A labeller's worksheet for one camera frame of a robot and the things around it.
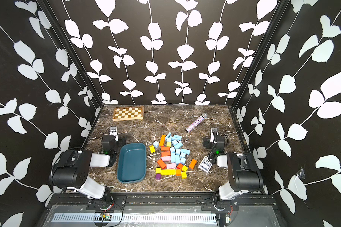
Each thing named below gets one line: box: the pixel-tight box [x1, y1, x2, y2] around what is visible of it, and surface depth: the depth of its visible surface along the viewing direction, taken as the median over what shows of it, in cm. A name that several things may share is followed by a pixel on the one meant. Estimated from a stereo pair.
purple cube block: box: [155, 173, 162, 181], surface depth 84 cm
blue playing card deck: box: [197, 155, 214, 173], surface depth 88 cm
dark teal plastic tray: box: [117, 142, 147, 184], surface depth 90 cm
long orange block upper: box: [159, 134, 167, 147], surface depth 100 cm
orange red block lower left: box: [157, 158, 167, 169], surface depth 88 cm
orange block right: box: [188, 158, 198, 170], surface depth 90 cm
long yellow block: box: [161, 169, 177, 176], surface depth 86 cm
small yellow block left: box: [149, 144, 156, 154], surface depth 95 cm
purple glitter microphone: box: [184, 113, 208, 133], surface depth 108 cm
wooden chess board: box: [112, 105, 144, 122], surface depth 113 cm
